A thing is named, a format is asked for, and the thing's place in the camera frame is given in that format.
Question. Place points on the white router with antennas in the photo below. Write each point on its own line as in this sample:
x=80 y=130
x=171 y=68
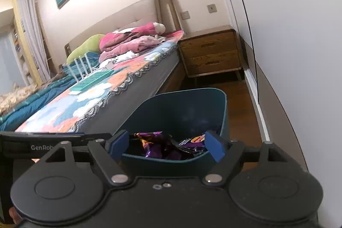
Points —
x=88 y=65

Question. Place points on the white wardrobe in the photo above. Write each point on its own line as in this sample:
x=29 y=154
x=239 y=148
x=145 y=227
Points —
x=294 y=30

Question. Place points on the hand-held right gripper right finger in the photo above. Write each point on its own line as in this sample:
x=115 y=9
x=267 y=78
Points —
x=216 y=146

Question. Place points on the brown fuzzy blanket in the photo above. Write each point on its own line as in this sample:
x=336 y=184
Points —
x=13 y=99

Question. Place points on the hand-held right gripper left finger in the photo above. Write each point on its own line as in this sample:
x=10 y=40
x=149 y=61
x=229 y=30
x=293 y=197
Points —
x=117 y=146

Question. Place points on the pile of pink clothes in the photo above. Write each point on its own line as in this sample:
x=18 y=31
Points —
x=144 y=29

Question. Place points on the teal grid tray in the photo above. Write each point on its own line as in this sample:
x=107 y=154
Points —
x=93 y=79

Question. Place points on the wooden nightstand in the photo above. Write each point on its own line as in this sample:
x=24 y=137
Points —
x=211 y=54

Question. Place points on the purple snack bag orange emblem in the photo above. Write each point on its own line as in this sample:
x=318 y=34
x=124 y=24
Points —
x=193 y=144

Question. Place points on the white printed shirt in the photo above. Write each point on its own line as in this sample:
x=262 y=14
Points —
x=123 y=57

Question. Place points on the pink fleece garment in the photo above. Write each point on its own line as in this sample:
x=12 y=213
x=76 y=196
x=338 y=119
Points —
x=113 y=42

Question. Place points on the dusty pink folded garment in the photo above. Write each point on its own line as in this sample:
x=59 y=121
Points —
x=147 y=42

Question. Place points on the teal quilt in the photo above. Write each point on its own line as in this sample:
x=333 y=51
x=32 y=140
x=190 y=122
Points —
x=32 y=102

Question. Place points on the dark teal trash bin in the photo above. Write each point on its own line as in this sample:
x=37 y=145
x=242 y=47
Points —
x=173 y=115

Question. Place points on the beige wall socket plate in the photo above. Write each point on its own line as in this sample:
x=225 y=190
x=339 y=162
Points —
x=185 y=14
x=212 y=8

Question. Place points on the white curtain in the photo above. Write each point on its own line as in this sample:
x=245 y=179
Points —
x=32 y=30

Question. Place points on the green pillow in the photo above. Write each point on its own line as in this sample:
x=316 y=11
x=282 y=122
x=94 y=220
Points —
x=85 y=47

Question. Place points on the grey mattress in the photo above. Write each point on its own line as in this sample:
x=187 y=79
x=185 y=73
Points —
x=139 y=99

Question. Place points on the floral printed blanket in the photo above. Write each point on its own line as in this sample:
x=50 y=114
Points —
x=66 y=107

